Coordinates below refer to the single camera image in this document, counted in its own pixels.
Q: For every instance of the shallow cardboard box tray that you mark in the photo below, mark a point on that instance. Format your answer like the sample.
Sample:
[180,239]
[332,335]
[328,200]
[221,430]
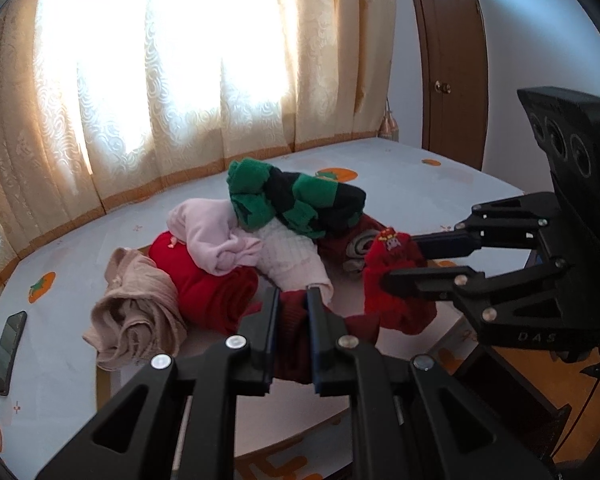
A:
[290,408]

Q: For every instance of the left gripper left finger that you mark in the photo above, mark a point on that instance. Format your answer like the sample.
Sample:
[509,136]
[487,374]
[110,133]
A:
[174,404]

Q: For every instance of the small red sock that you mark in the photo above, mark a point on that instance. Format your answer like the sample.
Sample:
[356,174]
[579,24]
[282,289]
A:
[392,299]

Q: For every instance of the brass door knob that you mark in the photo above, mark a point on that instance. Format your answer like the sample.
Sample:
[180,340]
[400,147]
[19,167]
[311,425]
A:
[442,87]

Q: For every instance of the beige pink underwear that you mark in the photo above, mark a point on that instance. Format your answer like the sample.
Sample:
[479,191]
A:
[137,317]

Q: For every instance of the black smartphone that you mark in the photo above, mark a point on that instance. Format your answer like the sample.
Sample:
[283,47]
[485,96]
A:
[9,343]

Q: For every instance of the pink dotted underwear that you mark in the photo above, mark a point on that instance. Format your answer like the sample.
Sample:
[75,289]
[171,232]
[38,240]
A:
[291,261]

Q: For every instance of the white persimmon print tablecloth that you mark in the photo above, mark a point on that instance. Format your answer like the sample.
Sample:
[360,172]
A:
[53,389]

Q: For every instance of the orange cream patterned curtain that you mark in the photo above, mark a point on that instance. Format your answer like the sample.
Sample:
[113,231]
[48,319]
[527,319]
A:
[107,102]

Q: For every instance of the dark red cloth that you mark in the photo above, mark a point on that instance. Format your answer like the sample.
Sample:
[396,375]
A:
[292,352]

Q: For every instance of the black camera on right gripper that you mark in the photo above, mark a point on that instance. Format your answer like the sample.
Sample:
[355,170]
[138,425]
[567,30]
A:
[566,127]

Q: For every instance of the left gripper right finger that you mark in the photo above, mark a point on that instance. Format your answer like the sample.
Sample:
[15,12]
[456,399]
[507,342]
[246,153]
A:
[409,419]

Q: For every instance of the mauve smooth underwear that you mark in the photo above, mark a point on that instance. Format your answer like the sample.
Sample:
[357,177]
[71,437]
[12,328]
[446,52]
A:
[211,233]

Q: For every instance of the green underwear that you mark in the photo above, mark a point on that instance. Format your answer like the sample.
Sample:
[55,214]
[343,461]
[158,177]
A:
[310,206]

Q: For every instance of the brown wooden door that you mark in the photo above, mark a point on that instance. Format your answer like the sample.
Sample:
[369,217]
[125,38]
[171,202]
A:
[452,45]

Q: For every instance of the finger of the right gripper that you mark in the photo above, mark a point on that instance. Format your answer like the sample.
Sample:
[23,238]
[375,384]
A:
[448,244]
[438,284]

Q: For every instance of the bright red underwear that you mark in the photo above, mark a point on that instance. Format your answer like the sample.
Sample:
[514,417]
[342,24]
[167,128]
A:
[206,301]

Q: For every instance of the curtain tassel tieback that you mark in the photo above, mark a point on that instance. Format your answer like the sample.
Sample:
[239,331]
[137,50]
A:
[389,129]

